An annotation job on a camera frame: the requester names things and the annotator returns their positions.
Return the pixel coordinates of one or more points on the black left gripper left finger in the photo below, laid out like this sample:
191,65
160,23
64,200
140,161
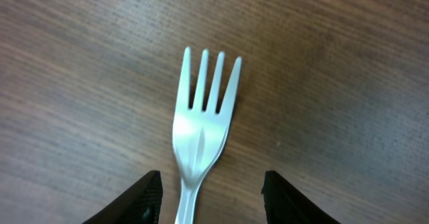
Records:
139,204

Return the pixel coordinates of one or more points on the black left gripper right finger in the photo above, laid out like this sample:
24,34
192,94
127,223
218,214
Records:
285,204

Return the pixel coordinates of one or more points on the white plastic fork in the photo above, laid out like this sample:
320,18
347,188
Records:
199,135

